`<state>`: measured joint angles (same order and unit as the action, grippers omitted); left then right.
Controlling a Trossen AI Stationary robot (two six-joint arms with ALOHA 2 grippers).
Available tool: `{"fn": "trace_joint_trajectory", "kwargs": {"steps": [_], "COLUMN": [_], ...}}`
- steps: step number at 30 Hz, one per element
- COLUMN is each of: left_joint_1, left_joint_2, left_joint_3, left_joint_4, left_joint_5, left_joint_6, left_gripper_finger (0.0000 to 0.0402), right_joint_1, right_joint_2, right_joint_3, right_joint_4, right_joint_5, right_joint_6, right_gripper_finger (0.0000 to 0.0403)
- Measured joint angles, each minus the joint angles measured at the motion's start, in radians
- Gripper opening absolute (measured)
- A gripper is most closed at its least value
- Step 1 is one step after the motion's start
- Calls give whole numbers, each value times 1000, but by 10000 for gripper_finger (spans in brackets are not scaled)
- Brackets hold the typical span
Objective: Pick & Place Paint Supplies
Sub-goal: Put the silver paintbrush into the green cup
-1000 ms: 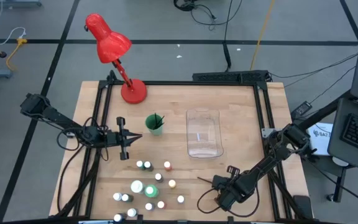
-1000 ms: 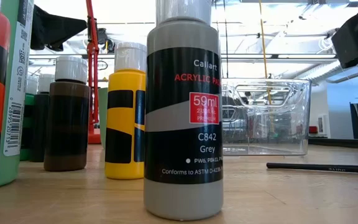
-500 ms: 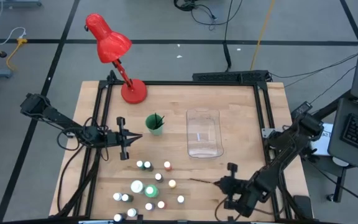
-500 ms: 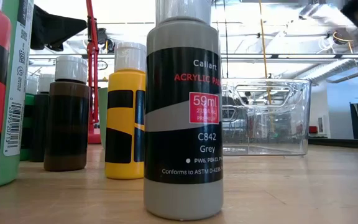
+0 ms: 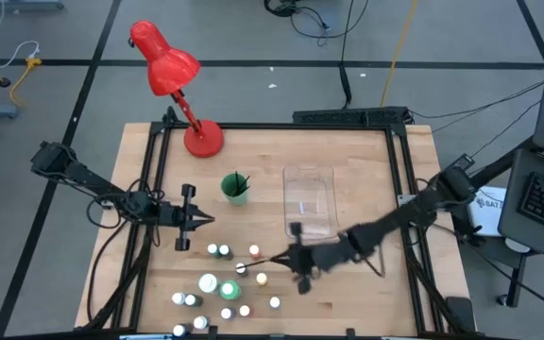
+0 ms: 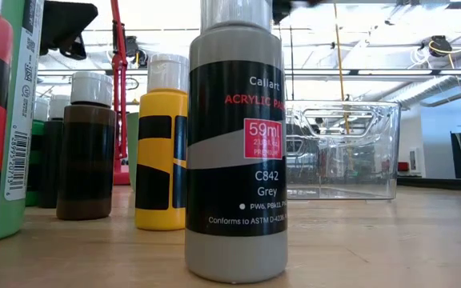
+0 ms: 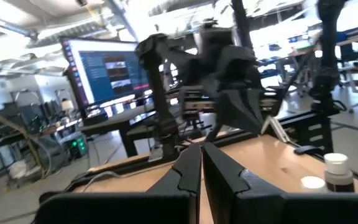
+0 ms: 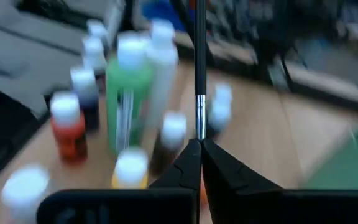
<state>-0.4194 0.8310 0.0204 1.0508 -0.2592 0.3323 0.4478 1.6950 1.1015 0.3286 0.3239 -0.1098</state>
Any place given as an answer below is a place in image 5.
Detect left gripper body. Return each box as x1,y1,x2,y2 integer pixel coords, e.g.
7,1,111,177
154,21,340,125
158,183,197,252

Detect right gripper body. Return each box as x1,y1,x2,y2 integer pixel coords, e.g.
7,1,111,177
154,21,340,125
289,222,334,295

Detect large white paint bottle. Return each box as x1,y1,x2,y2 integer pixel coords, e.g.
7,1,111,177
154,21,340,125
197,272,220,295

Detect large green paint bottle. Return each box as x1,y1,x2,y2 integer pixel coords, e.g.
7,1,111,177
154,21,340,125
218,280,243,302

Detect green plastic cup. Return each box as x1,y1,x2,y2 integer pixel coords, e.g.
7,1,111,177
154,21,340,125
219,172,250,208

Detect clear plastic bin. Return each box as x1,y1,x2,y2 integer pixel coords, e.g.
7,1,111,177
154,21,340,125
281,164,340,240

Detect red desk lamp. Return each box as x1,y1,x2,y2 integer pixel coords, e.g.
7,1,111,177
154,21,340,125
128,19,225,160

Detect black power strip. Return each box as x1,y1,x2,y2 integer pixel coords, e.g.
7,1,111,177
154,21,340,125
292,106,411,127

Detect black rubber pad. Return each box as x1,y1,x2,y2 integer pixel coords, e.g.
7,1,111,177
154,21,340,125
444,296,477,334

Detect black power adapter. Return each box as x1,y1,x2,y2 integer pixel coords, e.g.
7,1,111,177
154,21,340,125
451,153,476,172

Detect white printed box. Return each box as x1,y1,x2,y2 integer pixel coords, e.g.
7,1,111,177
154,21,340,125
465,186,509,238

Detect dark grey keyboard desk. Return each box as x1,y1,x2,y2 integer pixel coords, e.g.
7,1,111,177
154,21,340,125
497,148,544,270

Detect black frame corner clamp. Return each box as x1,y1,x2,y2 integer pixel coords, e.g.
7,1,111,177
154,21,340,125
162,106,179,128

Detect black hanging cable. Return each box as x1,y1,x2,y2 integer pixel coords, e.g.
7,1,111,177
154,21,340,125
337,0,354,111

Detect yellow extension cord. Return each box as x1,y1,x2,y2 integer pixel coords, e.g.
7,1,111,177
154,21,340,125
0,46,43,109

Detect black floor cables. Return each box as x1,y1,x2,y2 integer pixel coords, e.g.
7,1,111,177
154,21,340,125
263,0,371,47

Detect yellow hanging cable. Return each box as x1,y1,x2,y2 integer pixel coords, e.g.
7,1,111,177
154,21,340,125
379,0,419,108

